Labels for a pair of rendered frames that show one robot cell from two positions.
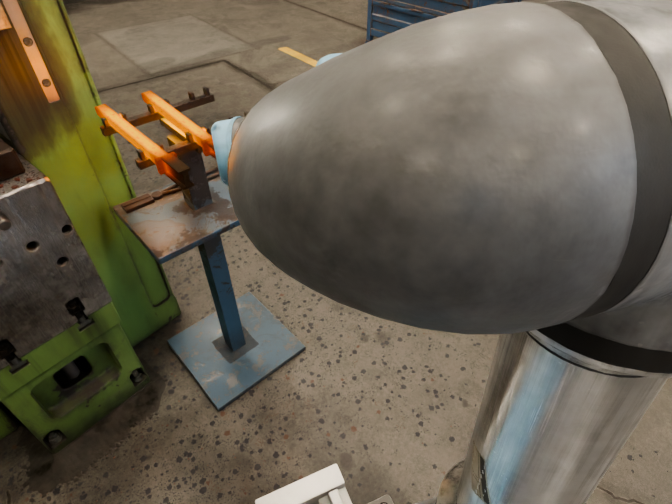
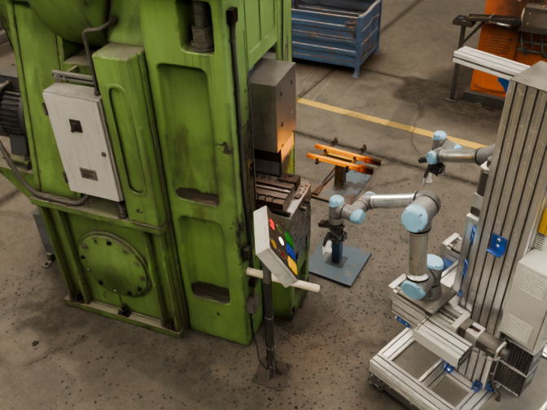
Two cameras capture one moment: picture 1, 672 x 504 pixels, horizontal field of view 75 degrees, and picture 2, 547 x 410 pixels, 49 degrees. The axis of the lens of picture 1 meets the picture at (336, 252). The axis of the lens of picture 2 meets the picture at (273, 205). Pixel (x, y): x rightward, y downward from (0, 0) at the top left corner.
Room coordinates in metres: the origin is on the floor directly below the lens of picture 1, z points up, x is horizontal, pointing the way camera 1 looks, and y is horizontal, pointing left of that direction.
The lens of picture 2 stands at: (-1.98, 1.85, 3.12)
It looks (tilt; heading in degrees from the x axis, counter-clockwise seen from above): 37 degrees down; 342
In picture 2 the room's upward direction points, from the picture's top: 2 degrees counter-clockwise
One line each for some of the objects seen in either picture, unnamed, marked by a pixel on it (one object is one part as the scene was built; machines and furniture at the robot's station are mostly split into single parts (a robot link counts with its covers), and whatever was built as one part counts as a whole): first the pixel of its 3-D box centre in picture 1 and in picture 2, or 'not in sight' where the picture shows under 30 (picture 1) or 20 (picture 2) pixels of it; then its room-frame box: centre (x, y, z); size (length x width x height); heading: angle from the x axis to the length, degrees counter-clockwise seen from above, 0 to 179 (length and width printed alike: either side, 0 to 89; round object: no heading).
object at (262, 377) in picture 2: not in sight; (272, 368); (0.27, 1.19, 0.05); 0.22 x 0.22 x 0.09; 49
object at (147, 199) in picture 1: (216, 171); (334, 171); (1.21, 0.38, 0.73); 0.60 x 0.04 x 0.01; 131
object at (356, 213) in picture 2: not in sight; (354, 212); (0.16, 0.74, 1.23); 0.11 x 0.11 x 0.08; 32
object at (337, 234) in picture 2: not in sight; (336, 231); (0.23, 0.81, 1.07); 0.09 x 0.08 x 0.12; 24
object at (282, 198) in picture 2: not in sight; (256, 191); (0.88, 1.05, 0.96); 0.42 x 0.20 x 0.09; 49
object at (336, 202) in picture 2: not in sight; (336, 207); (0.23, 0.81, 1.23); 0.09 x 0.08 x 0.11; 32
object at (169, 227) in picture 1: (199, 204); (339, 185); (1.06, 0.40, 0.71); 0.40 x 0.30 x 0.02; 132
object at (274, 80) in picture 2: not in sight; (254, 98); (0.91, 1.02, 1.56); 0.42 x 0.39 x 0.40; 49
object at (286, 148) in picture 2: not in sight; (253, 141); (0.88, 1.05, 1.32); 0.42 x 0.20 x 0.10; 49
